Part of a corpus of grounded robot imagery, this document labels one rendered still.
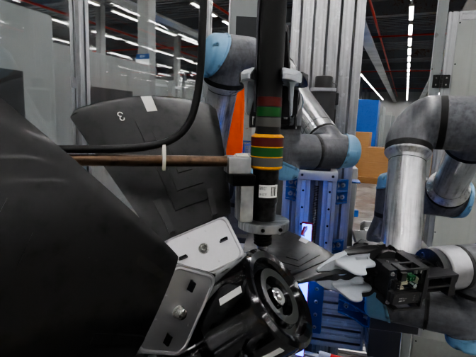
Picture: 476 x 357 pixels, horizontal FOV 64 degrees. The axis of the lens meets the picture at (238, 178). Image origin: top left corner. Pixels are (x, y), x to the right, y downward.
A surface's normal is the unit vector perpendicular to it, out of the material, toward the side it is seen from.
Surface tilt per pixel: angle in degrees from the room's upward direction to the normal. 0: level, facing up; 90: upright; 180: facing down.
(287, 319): 45
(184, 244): 54
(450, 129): 104
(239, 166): 90
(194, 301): 94
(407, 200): 62
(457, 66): 90
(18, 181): 75
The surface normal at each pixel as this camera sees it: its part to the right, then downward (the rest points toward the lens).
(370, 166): -0.37, 0.13
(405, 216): -0.23, -0.33
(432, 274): 0.06, -0.97
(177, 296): 0.67, 0.20
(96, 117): 0.33, -0.44
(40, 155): 0.70, -0.20
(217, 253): 0.07, -0.46
